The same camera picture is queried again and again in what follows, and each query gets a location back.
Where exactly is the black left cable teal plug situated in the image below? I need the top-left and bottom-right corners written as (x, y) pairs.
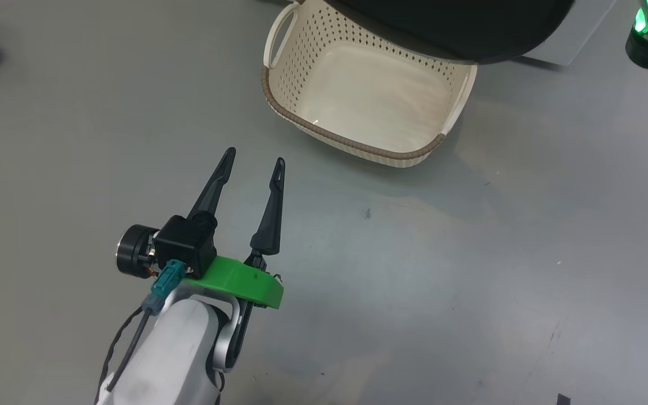
top-left (94, 260), bottom-right (183, 405)

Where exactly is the cream perforated laundry basket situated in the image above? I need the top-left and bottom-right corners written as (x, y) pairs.
top-left (261, 0), bottom-right (478, 168)

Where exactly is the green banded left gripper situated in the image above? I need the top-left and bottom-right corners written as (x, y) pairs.
top-left (115, 147), bottom-right (286, 362)

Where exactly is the white washing machine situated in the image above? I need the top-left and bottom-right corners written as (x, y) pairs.
top-left (518, 0), bottom-right (620, 67)

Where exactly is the black rimmed glass washer door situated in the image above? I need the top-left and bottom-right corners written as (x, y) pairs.
top-left (324, 0), bottom-right (576, 65)

